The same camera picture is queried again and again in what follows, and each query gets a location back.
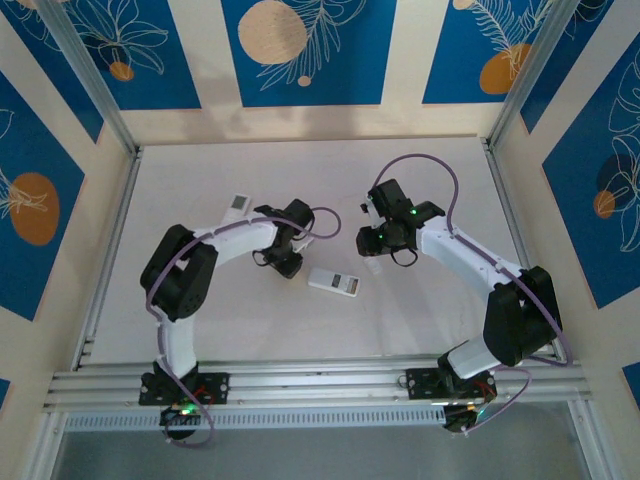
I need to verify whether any red and white remote control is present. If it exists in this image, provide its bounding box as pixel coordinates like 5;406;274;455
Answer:
307;267;362;300

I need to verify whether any left black controller board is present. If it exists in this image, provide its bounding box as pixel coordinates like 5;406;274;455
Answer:
159;403;204;429

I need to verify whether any black controller board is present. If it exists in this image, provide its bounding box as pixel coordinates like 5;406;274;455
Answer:
442;403;489;434
159;403;204;429

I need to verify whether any right black controller board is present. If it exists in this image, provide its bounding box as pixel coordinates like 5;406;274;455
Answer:
442;403;489;434

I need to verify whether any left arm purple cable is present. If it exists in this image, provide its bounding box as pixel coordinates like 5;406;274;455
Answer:
144;205;343;448

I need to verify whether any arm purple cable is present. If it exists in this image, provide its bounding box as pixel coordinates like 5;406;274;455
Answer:
144;205;343;448
373;152;575;437

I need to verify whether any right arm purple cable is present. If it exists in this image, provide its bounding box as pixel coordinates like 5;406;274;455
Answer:
373;152;575;437

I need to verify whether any aluminium table side rail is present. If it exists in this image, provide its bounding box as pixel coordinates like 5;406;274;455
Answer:
74;149;144;371
482;138;565;361

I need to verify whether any aluminium mounting rail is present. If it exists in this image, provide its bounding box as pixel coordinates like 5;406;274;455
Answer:
42;357;594;414

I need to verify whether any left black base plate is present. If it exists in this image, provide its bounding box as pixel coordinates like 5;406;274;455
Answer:
138;372;231;407

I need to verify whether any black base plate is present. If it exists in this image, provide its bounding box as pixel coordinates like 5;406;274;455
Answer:
405;367;497;401
138;372;231;407

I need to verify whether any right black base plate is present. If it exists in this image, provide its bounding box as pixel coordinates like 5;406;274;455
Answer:
405;367;497;401

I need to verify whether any grey slotted cable duct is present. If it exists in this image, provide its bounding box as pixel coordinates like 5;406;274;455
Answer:
62;405;449;432

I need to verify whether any aluminium frame post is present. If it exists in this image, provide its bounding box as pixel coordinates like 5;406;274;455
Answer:
35;0;144;159
485;0;589;151

